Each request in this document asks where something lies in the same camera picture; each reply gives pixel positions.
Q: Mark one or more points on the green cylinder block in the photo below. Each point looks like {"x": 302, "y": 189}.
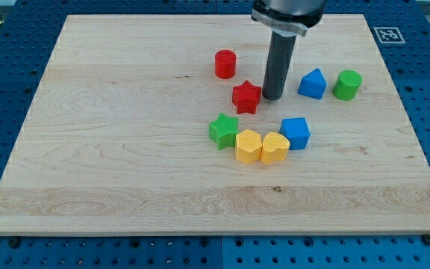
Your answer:
{"x": 347, "y": 85}

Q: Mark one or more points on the red cylinder block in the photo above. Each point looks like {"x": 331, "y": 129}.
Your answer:
{"x": 225, "y": 64}

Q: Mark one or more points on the yellow hexagon block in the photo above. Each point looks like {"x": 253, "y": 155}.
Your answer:
{"x": 248, "y": 146}

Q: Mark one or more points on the blue cube block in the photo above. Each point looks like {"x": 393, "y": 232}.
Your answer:
{"x": 296, "y": 131}

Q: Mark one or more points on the light wooden board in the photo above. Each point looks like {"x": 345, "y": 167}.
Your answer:
{"x": 115, "y": 142}

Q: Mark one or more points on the blue triangle block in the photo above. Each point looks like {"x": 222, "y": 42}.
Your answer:
{"x": 313, "y": 84}

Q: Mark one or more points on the yellow heart block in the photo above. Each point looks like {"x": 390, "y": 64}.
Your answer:
{"x": 275, "y": 148}

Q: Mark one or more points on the green star block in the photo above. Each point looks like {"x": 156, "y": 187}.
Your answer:
{"x": 223, "y": 131}

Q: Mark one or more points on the red star block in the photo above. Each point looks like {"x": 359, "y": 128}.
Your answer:
{"x": 246, "y": 97}

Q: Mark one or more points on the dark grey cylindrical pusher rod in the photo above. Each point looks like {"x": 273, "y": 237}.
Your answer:
{"x": 278, "y": 64}

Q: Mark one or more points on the white fiducial marker tag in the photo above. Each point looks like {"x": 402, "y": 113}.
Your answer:
{"x": 389, "y": 35}

